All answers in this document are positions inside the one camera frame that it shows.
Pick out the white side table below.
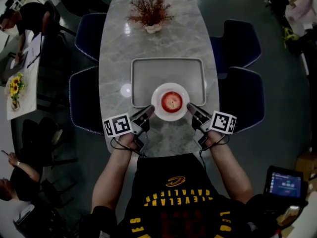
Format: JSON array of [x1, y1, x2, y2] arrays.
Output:
[[5, 32, 45, 121]]

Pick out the black equipment case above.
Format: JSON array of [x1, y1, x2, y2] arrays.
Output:
[[13, 203, 68, 238]]

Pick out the grey rectangular tray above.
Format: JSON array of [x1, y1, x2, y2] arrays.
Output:
[[130, 57, 207, 109]]

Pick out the person's black printed jersey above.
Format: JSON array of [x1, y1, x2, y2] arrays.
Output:
[[81, 153, 281, 238]]

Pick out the black tablet with lit screen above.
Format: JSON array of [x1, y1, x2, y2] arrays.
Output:
[[263, 165, 310, 203]]

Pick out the papers with clipboard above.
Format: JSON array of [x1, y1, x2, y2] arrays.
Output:
[[9, 32, 43, 69]]

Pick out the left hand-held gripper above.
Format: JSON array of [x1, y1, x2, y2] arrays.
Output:
[[103, 104, 156, 154]]

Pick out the person's left forearm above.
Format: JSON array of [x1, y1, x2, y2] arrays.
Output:
[[91, 132, 139, 215]]

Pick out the dried plant in white vase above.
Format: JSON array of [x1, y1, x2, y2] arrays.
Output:
[[126, 0, 174, 35]]

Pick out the sunflower bouquet in vase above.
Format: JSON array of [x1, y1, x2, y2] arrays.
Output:
[[9, 71, 26, 112]]

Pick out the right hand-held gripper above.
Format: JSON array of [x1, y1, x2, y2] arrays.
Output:
[[186, 102, 237, 151]]

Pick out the white plate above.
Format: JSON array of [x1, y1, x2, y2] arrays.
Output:
[[151, 82, 191, 122]]

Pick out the yellow green bundle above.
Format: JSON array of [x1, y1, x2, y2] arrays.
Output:
[[283, 27, 300, 42]]

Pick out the black metal chair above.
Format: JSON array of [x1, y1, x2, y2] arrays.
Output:
[[39, 177, 75, 208], [20, 118, 79, 168]]

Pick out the cardboard box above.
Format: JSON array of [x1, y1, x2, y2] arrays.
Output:
[[295, 152, 317, 183]]

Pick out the blue upholstered chair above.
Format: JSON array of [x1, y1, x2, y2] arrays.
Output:
[[68, 65, 105, 136], [210, 19, 262, 75], [74, 12, 108, 64], [217, 66, 265, 134]]

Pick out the person's right forearm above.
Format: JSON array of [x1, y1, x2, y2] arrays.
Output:
[[206, 129, 254, 205]]

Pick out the clothes rack with garments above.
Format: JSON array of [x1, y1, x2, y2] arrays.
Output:
[[284, 0, 317, 26]]

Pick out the black wrist cord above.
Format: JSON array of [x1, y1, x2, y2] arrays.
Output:
[[199, 133, 230, 171], [109, 137, 147, 158]]

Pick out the red apple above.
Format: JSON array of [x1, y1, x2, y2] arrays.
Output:
[[160, 91, 184, 114]]

